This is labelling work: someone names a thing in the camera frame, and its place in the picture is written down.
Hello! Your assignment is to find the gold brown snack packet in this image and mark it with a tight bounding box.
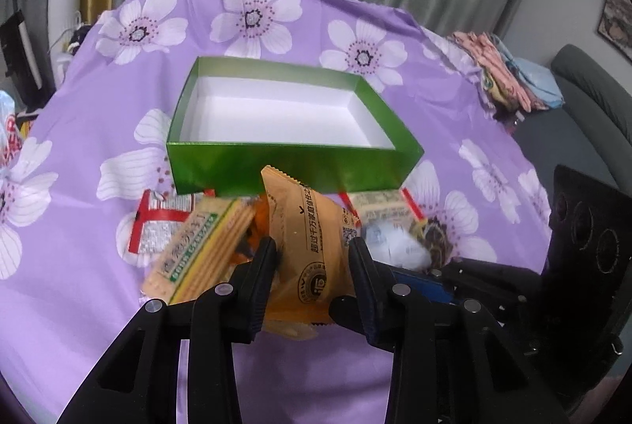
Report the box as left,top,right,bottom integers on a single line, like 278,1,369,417
422,218,453,269

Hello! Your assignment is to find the white snack packet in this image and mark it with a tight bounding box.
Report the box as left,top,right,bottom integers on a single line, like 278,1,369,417
362,221,432,272

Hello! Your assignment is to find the orange snack packet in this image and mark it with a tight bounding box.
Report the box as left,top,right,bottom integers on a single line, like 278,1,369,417
261,166,360,341

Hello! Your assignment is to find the yellow cracker packet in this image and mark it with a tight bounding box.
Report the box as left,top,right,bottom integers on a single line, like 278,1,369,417
140,196,255,304

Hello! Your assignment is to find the red silver snack packet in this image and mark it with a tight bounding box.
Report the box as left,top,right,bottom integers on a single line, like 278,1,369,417
128,190,215,256

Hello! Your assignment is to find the red beige snack packet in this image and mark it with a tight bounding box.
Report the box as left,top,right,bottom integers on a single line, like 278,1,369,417
340,189,427,231

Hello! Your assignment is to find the dark green sofa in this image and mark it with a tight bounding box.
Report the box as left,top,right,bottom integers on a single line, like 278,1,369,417
513,45,631,194

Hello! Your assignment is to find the purple floral tablecloth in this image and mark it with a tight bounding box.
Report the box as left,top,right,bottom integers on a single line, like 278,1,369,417
1,0,551,423

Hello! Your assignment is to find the folded clothes pile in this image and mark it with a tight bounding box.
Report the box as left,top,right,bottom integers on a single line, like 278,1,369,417
449,32,564,113

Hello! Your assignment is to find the green cardboard box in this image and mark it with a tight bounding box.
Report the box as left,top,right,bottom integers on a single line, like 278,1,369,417
166,57,424,196

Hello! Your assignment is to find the framed wall picture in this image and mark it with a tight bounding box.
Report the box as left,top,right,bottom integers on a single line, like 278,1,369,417
598,0,632,60

